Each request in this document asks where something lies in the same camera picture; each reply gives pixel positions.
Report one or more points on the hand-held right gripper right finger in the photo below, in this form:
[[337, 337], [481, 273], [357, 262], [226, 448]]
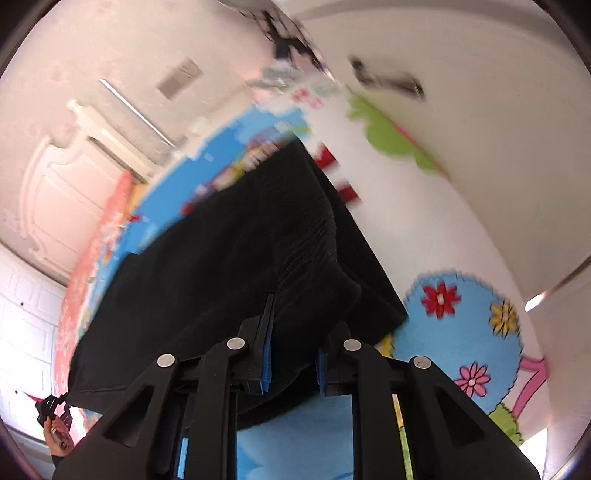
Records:
[[322, 374]]

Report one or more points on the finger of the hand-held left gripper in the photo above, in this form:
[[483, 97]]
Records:
[[53, 406]]

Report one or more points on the white cabinet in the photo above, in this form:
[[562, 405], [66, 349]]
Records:
[[508, 138]]

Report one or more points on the thin white wall pipe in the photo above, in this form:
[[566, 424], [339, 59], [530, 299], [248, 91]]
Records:
[[136, 113]]

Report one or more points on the black pants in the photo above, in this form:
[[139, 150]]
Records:
[[231, 230]]

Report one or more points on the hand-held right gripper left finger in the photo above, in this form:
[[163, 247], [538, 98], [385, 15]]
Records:
[[265, 364]]

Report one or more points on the person's left hand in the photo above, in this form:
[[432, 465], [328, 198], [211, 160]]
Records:
[[59, 434]]

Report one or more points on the colourful printed play mat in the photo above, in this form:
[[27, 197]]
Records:
[[461, 314]]

